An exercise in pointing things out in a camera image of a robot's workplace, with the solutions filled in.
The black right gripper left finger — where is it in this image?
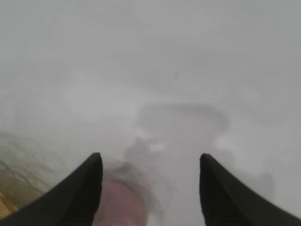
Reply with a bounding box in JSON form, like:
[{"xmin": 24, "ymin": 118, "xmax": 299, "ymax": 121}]
[{"xmin": 0, "ymin": 152, "xmax": 103, "ymax": 226}]

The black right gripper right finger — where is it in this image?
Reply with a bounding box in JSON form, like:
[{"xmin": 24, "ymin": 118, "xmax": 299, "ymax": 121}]
[{"xmin": 199, "ymin": 153, "xmax": 301, "ymax": 226}]

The pink peach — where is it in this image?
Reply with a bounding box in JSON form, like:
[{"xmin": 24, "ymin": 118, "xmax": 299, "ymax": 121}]
[{"xmin": 93, "ymin": 162, "xmax": 152, "ymax": 226}]

